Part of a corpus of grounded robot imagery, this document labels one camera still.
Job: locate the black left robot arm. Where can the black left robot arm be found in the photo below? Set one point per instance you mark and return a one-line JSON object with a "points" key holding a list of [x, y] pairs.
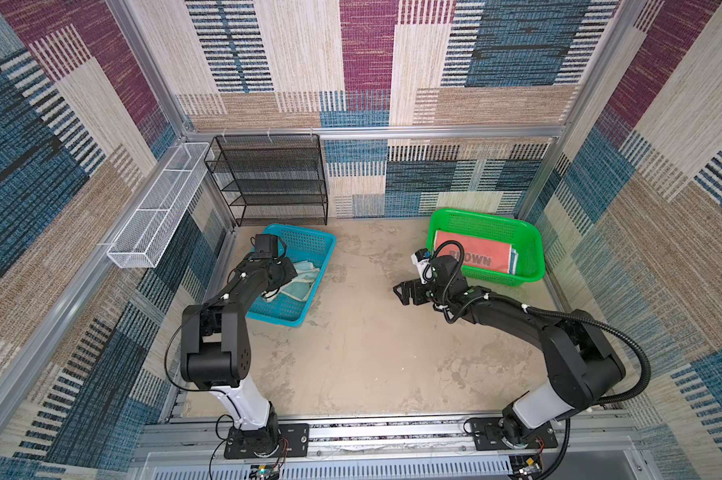
{"points": [[215, 348]]}

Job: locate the red pink towel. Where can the red pink towel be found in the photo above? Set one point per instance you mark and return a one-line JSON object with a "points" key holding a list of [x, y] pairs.
{"points": [[482, 253]]}

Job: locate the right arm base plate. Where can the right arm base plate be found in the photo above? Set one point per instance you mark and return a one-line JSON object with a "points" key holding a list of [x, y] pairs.
{"points": [[496, 433]]}

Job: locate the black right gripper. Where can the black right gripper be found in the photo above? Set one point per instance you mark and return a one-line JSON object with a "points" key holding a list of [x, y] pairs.
{"points": [[415, 286]]}

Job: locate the pale yellow teal towel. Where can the pale yellow teal towel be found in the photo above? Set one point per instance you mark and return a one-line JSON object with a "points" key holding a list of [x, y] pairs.
{"points": [[300, 288]]}

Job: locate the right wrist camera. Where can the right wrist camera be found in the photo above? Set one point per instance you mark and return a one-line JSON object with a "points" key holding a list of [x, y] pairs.
{"points": [[422, 261]]}

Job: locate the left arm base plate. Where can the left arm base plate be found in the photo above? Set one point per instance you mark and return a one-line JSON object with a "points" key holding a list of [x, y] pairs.
{"points": [[290, 440]]}

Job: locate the aluminium front rail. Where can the aluminium front rail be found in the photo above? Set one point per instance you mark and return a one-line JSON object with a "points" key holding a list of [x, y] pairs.
{"points": [[600, 445]]}

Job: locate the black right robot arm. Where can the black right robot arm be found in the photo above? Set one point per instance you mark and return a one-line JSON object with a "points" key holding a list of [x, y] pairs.
{"points": [[581, 365]]}

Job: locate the teal plastic basket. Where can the teal plastic basket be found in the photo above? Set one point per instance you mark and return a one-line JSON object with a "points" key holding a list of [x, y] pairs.
{"points": [[309, 251]]}

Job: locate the black wire shelf rack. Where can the black wire shelf rack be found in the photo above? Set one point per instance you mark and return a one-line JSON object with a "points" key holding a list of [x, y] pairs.
{"points": [[271, 178]]}

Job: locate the white wire mesh tray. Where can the white wire mesh tray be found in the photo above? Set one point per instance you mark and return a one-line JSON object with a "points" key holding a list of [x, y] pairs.
{"points": [[142, 242]]}

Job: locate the green plastic basket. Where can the green plastic basket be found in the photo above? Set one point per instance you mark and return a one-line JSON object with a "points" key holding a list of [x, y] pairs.
{"points": [[522, 236]]}

